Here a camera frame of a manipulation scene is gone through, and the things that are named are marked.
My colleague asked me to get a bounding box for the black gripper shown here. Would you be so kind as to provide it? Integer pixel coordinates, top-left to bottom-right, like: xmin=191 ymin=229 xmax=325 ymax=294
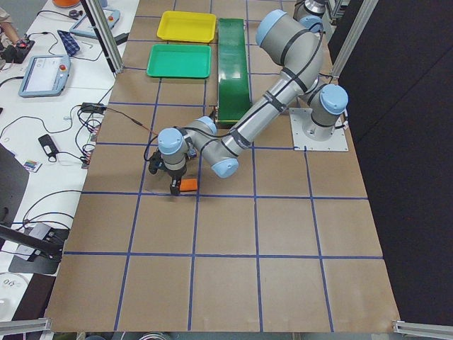
xmin=148 ymin=149 xmax=187 ymax=196

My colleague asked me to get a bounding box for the plain orange cylinder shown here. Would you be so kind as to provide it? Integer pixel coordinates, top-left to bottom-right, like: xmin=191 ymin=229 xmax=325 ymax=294
xmin=179 ymin=178 xmax=198 ymax=192

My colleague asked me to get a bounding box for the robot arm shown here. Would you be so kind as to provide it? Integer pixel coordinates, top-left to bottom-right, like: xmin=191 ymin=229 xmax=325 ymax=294
xmin=293 ymin=0 xmax=326 ymax=33
xmin=144 ymin=2 xmax=348 ymax=196

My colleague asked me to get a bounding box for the green conveyor belt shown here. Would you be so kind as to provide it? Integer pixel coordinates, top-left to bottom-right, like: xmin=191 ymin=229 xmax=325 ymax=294
xmin=217 ymin=18 xmax=251 ymax=128

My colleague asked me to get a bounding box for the green tray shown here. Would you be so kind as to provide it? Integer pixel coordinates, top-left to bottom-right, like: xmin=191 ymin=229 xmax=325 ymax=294
xmin=146 ymin=44 xmax=212 ymax=79

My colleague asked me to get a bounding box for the yellow tray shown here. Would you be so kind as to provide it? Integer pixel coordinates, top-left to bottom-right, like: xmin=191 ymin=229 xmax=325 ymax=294
xmin=156 ymin=11 xmax=217 ymax=43

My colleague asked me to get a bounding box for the teach pendant near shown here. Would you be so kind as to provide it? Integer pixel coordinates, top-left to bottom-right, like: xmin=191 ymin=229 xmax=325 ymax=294
xmin=18 ymin=55 xmax=71 ymax=98

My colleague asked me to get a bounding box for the teach pendant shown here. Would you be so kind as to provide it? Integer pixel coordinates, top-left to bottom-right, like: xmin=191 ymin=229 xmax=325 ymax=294
xmin=69 ymin=8 xmax=122 ymax=39
xmin=18 ymin=55 xmax=71 ymax=98

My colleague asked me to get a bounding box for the blue plaid cloth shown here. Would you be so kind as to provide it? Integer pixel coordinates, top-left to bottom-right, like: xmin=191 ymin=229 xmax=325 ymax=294
xmin=57 ymin=30 xmax=80 ymax=57

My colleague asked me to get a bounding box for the teach pendant far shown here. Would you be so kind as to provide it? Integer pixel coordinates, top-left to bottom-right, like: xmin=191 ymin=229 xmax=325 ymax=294
xmin=69 ymin=8 xmax=122 ymax=39

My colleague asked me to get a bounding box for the red black wire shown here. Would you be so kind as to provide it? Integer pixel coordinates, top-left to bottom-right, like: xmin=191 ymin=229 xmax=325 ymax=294
xmin=104 ymin=108 xmax=160 ymax=136

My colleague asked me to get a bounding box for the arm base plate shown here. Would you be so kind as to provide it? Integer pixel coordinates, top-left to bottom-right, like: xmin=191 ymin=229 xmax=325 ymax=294
xmin=289 ymin=108 xmax=348 ymax=152

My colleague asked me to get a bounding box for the aluminium frame post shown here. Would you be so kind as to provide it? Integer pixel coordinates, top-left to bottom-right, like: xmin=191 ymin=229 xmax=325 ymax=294
xmin=81 ymin=0 xmax=124 ymax=74

